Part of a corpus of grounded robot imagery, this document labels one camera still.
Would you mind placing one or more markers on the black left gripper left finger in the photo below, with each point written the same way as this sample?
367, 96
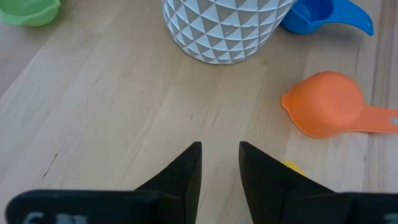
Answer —
186, 174

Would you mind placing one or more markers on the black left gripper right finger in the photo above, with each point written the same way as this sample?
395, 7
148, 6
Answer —
264, 183

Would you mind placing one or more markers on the yellow measuring cup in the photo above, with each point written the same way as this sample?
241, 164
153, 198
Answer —
293, 168

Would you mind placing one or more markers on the orange measuring cup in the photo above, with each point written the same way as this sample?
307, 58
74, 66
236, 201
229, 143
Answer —
326, 102

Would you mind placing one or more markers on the light blue measuring cup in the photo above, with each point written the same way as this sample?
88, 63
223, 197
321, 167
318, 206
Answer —
311, 15

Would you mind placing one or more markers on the green measuring cup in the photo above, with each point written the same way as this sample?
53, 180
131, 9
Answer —
28, 14

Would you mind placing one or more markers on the succulent in triangle-patterned pot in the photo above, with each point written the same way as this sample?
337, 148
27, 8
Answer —
224, 31

